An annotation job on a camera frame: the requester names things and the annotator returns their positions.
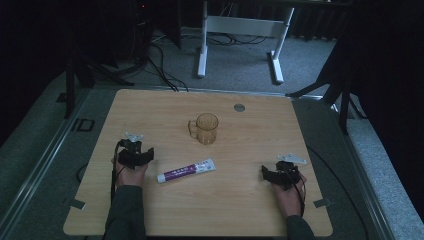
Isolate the amber transparent cup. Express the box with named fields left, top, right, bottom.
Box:
left=187, top=112, right=220, bottom=146

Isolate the black tripod stand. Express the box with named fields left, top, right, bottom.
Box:
left=56, top=49, right=135, bottom=120

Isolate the black computer tower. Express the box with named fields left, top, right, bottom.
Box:
left=128, top=0, right=155, bottom=65

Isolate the person's left hand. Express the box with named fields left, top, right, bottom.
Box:
left=111, top=157, right=149, bottom=188

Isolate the black floor cable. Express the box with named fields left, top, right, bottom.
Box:
left=306, top=145, right=370, bottom=240

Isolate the person's right hand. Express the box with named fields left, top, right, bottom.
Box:
left=271, top=172, right=308, bottom=219

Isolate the dark curtain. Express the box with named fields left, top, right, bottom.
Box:
left=328, top=0, right=424, bottom=221

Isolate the grey tape piece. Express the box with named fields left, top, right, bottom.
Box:
left=63, top=197, right=87, bottom=211
left=312, top=197, right=333, bottom=209

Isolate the metal floor rail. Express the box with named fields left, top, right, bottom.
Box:
left=328, top=99, right=396, bottom=240
left=0, top=89, right=92, bottom=232

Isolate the purple and white toothpaste tube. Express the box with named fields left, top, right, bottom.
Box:
left=156, top=157, right=217, bottom=184

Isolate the black cable loop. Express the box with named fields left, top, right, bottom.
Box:
left=75, top=162, right=89, bottom=184

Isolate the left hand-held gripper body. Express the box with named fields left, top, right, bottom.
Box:
left=116, top=131, right=148, bottom=170

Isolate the white desk frame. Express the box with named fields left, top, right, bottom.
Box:
left=196, top=0, right=296, bottom=85

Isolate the black metal stand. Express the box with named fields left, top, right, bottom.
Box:
left=285, top=49, right=368, bottom=136

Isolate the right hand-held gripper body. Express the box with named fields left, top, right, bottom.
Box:
left=275, top=153, right=308, bottom=192

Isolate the hand-held gripper cable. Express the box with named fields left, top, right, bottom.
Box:
left=283, top=163, right=307, bottom=218
left=110, top=141, right=128, bottom=204

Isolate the left hand-held gripper cable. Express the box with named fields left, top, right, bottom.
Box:
left=110, top=141, right=128, bottom=204

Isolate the bundle of black floor cables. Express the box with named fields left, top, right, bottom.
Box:
left=146, top=31, right=268, bottom=93

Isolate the right hand-held gripper cable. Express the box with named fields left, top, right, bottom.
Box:
left=283, top=163, right=307, bottom=218

